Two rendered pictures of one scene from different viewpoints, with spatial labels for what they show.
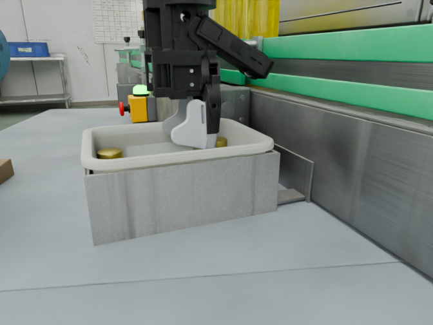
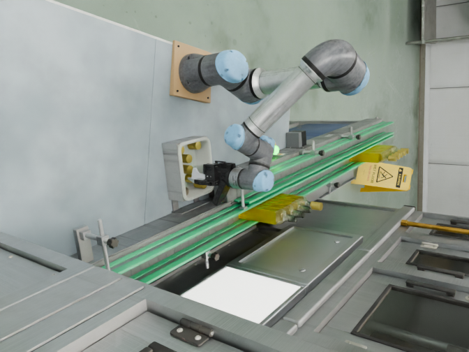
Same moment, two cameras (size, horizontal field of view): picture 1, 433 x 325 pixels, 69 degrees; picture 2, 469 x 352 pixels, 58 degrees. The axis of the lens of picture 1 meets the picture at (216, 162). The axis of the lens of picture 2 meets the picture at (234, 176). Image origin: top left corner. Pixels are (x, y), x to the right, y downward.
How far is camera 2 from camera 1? 1.29 m
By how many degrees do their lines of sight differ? 19
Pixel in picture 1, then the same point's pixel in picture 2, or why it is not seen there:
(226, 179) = (176, 183)
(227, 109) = not seen: hidden behind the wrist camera
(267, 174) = (177, 197)
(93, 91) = (437, 70)
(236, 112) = not seen: hidden behind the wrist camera
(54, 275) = (153, 135)
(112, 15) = not seen: outside the picture
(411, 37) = (193, 233)
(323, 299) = (137, 198)
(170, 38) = (220, 170)
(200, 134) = (195, 177)
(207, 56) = (215, 181)
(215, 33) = (221, 186)
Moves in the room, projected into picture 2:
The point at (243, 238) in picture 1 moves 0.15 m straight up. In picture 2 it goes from (158, 185) to (186, 189)
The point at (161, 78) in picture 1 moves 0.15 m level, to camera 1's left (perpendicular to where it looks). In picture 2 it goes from (209, 166) to (214, 126)
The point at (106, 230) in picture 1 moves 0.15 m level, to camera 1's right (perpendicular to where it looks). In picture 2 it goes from (165, 147) to (159, 186)
